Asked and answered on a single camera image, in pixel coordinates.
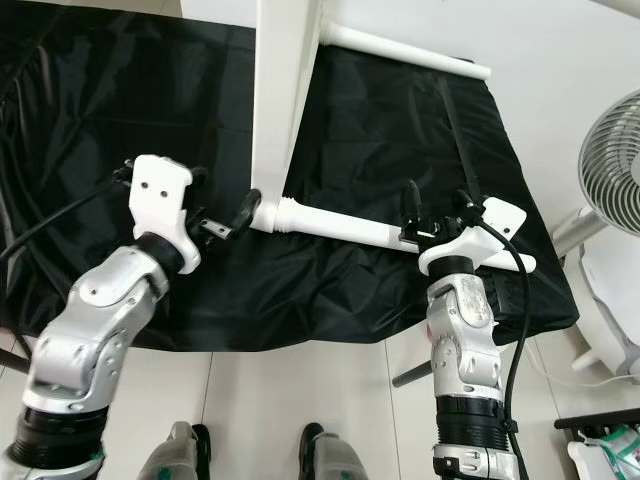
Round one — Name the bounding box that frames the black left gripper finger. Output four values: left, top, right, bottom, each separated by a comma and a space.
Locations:
227, 186, 262, 234

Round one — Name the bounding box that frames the white plastic table leg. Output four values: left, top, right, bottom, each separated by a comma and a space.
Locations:
250, 195, 536, 273
320, 22, 493, 81

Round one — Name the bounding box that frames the black metal table leg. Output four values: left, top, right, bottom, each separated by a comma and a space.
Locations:
0, 345, 33, 376
392, 358, 436, 389

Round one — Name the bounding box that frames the white floor fan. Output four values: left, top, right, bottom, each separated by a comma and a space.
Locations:
550, 88, 640, 379

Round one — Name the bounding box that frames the black table cloth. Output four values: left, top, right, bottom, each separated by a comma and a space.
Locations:
0, 0, 581, 353

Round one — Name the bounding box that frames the grey left robot foot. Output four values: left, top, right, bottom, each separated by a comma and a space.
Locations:
140, 420, 211, 480

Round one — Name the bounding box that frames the grey robot foot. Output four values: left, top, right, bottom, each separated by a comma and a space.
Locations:
140, 420, 211, 480
298, 423, 371, 480

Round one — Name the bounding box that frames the grey right robot foot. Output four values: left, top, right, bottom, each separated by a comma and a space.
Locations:
298, 423, 371, 480

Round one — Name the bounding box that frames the white green printed bag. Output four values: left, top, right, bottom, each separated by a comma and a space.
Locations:
565, 425, 640, 480

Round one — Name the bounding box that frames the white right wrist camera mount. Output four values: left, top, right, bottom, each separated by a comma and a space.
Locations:
418, 197, 528, 276

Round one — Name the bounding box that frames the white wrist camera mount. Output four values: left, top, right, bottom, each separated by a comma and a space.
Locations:
132, 155, 203, 276
418, 197, 528, 276

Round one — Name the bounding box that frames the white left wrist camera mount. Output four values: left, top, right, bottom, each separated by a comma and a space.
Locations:
132, 155, 203, 276

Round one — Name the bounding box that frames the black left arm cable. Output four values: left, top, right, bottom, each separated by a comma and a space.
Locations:
0, 160, 136, 376

